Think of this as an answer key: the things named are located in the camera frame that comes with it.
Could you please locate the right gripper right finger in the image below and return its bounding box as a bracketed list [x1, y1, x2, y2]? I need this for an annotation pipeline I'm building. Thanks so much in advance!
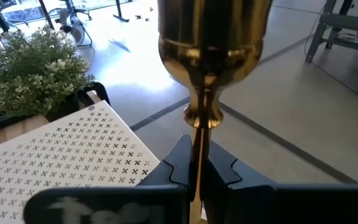
[200, 139, 358, 224]

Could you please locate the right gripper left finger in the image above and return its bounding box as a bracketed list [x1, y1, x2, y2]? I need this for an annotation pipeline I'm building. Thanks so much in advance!
[23, 133, 196, 224]

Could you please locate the gold candlestick holder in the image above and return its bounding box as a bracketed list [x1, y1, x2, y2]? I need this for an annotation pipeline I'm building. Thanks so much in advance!
[157, 0, 273, 224]

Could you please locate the white perforated metal shelf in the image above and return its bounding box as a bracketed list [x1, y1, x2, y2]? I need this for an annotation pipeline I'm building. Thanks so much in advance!
[0, 100, 160, 224]

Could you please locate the green potted plant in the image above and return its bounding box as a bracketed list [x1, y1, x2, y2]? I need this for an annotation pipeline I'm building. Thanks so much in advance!
[0, 24, 95, 123]

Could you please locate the black stand leg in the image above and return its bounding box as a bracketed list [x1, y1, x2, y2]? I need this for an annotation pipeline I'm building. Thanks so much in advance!
[112, 0, 131, 23]

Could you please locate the white floor fan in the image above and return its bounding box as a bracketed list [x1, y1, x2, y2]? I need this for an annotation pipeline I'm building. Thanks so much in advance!
[54, 8, 93, 48]

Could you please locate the grey floor cable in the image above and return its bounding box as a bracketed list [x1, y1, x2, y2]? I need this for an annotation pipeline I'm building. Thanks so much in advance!
[303, 6, 358, 98]

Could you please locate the grey metal table frame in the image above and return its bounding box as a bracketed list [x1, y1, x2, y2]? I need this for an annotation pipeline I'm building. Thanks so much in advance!
[305, 0, 358, 63]

